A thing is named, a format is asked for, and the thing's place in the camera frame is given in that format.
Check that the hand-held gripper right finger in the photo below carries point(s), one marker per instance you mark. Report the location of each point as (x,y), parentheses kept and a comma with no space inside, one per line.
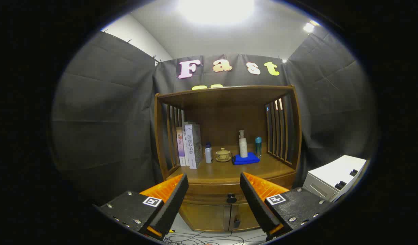
(256,200)

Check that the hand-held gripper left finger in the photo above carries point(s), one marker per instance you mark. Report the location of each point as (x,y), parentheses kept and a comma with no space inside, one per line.
(173,200)

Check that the black drawer knob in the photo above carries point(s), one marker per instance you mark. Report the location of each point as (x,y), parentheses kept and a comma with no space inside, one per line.
(231,198)

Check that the brown wooden drawer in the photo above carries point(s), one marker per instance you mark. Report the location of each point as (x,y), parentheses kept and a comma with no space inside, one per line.
(212,195)

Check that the wooden cabinet door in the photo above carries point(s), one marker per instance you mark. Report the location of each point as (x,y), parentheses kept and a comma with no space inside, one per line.
(205,216)
(248,216)

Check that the wooden countertop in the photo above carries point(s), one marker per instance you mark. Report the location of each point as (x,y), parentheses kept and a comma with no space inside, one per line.
(222,172)

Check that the brown wooden cabinet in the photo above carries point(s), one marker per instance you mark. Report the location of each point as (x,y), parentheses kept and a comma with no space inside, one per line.
(229,119)

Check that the blue folded cloth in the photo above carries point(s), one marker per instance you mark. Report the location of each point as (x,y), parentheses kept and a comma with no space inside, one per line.
(250,160)

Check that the purple book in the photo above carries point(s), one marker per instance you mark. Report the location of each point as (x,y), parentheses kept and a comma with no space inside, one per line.
(180,149)

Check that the clear blue bottle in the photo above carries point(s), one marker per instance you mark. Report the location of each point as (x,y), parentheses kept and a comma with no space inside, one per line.
(258,147)

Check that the white pump bottle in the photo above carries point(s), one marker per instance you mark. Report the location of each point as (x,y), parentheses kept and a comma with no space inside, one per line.
(243,146)

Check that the yellow lidded teacup with saucer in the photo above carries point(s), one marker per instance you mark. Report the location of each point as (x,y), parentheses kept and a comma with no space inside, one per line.
(223,154)

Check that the white patterned book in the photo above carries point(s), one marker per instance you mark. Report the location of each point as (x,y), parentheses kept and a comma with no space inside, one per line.
(192,146)

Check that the white bottle with blue cap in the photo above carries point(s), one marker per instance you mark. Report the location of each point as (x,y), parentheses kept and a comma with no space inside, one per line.
(208,153)

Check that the grey book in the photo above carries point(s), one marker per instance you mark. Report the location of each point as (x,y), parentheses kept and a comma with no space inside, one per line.
(183,134)

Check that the white appliance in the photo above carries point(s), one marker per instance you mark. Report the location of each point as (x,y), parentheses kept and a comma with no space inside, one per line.
(331,173)

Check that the small ceiling spotlight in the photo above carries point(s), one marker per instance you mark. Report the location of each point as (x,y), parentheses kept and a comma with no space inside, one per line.
(309,27)

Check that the large ceiling light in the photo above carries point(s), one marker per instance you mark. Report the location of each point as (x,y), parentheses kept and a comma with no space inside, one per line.
(215,10)

